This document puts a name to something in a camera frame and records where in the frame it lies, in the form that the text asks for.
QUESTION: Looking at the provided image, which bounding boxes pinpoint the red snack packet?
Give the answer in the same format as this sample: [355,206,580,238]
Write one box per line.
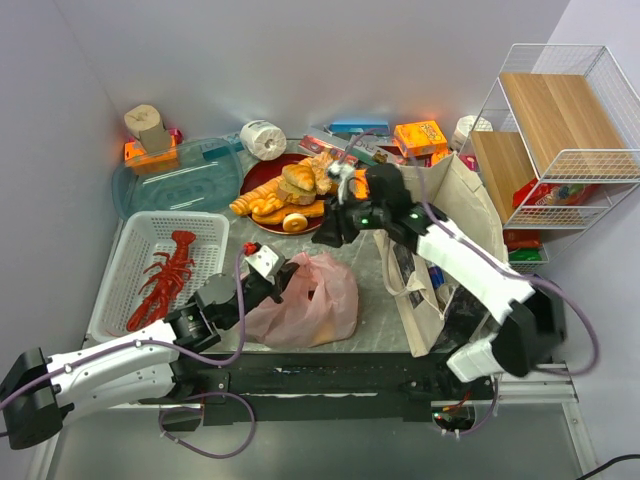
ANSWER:
[503,229,542,251]

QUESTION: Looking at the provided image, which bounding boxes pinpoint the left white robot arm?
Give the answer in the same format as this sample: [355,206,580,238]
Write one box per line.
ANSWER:
[1,261,299,450]

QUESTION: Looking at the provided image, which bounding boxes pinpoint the orange snack box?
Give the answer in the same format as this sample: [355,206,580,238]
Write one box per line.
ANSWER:
[393,120,448,158]

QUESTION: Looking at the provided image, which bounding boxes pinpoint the green snack packet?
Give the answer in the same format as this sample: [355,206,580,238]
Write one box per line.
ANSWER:
[508,248,542,263]

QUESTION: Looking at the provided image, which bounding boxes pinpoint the white perforated plastic basket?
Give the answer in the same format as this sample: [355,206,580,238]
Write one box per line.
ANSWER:
[88,211,229,343]

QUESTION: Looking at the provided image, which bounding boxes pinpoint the sesame bread bun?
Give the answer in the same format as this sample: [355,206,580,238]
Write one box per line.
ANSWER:
[311,152,334,195]

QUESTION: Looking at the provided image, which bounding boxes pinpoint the orange box under roll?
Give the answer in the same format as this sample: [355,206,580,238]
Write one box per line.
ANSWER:
[124,135,180,175]

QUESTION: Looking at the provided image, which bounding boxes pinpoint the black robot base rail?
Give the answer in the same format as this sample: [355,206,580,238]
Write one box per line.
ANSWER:
[154,352,494,426]

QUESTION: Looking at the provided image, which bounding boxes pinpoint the brown toilet paper roll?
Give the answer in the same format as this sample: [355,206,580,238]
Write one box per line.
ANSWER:
[124,104,172,153]

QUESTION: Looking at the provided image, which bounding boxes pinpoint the red candy bag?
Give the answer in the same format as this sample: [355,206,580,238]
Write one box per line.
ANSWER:
[512,179,599,209]

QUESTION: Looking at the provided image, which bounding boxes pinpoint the white paper cup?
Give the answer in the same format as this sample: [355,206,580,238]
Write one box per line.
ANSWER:
[448,115,493,151]

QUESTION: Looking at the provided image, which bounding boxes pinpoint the beige canvas tote bag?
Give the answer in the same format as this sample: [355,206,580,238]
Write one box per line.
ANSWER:
[374,154,515,357]

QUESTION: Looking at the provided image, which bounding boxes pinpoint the pink plastic grocery bag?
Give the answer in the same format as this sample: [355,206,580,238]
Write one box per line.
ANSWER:
[245,252,359,348]

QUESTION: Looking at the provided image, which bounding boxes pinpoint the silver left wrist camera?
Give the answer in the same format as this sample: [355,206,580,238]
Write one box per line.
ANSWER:
[246,245,286,284]

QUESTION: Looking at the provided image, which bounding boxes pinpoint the white wire shelf rack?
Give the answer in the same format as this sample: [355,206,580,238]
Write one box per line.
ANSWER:
[460,43,639,273]

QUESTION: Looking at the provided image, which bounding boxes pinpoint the sliced brown bread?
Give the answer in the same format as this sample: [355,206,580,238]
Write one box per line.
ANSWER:
[276,180,316,206]

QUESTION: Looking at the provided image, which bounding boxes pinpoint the white toilet paper roll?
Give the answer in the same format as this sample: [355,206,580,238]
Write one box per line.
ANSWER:
[240,120,287,161]

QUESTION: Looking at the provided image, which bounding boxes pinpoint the red round plate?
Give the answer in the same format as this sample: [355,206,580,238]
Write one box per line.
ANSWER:
[239,154,337,235]

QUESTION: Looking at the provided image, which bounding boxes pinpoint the croissant bread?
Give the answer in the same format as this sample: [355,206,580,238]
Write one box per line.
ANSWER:
[282,164,316,192]

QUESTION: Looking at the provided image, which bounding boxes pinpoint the red toy lobster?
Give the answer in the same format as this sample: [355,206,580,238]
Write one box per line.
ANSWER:
[126,230,196,332]

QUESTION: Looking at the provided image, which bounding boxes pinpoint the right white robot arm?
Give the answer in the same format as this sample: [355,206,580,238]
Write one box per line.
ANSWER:
[312,161,565,383]

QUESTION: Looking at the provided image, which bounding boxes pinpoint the red toothpaste box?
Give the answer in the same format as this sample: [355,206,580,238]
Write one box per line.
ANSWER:
[298,135,359,165]

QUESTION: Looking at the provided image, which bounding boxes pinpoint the white RIO box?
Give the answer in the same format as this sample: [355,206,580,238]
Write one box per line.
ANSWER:
[349,136,395,166]

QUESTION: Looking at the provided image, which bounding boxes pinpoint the teal plastic tray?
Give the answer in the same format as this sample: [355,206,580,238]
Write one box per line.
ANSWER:
[112,138,244,220]

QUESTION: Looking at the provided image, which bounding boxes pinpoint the twisted orange bread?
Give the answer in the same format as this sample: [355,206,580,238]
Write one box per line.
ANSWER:
[229,176,284,216]

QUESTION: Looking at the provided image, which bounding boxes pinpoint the small white glazed bun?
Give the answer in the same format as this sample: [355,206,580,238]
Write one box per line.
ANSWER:
[282,213,308,233]

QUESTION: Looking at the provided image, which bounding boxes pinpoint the blue flat box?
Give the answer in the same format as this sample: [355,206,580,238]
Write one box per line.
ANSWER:
[328,121,390,136]

